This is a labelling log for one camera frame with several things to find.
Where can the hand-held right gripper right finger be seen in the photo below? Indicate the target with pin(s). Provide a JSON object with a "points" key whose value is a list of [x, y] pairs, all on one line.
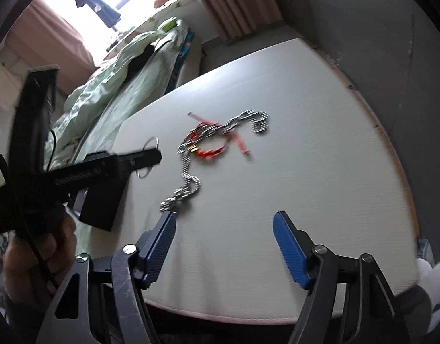
{"points": [[290, 251]]}

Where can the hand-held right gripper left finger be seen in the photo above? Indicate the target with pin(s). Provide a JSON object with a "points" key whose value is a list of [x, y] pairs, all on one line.
{"points": [[159, 251]]}

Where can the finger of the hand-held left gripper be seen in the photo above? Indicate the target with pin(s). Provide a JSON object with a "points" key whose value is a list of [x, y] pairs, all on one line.
{"points": [[33, 114], [134, 162]]}

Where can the thin metal bangle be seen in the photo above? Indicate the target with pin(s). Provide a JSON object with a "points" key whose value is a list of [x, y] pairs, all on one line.
{"points": [[151, 137]]}

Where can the black jewelry box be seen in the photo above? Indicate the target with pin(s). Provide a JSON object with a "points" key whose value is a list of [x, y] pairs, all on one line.
{"points": [[98, 208]]}

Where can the person's left forearm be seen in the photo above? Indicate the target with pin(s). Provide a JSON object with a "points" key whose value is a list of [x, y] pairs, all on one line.
{"points": [[19, 311]]}

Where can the person's left hand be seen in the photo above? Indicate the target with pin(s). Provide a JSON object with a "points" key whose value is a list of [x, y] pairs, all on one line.
{"points": [[33, 263]]}

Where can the bed with cream headboard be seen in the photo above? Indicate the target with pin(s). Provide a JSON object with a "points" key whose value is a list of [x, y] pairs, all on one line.
{"points": [[109, 114]]}

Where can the white low table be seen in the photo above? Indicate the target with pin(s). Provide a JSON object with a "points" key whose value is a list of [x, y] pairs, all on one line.
{"points": [[313, 186]]}

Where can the light green quilt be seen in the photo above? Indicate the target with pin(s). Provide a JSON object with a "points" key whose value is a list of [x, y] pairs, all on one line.
{"points": [[98, 89]]}

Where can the black cloth item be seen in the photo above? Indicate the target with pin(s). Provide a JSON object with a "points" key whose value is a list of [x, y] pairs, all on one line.
{"points": [[141, 59]]}

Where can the white sock foot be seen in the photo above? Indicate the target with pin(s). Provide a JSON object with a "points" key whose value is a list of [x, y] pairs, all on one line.
{"points": [[426, 268]]}

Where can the dark grey pants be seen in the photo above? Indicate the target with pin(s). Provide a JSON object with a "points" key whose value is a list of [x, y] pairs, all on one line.
{"points": [[417, 308]]}

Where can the small green box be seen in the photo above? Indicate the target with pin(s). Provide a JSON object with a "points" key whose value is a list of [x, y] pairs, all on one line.
{"points": [[168, 25]]}

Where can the orange plush item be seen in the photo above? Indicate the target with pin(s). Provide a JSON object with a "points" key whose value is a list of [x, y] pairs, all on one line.
{"points": [[163, 0]]}

